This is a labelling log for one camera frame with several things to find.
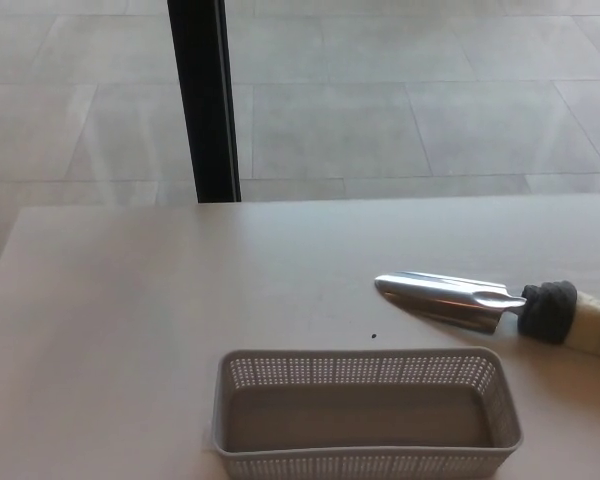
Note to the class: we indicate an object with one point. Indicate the black vertical post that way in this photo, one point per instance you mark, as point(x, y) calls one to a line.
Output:
point(205, 100)

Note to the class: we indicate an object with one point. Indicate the grey perforated plastic basket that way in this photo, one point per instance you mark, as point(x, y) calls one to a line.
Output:
point(360, 420)

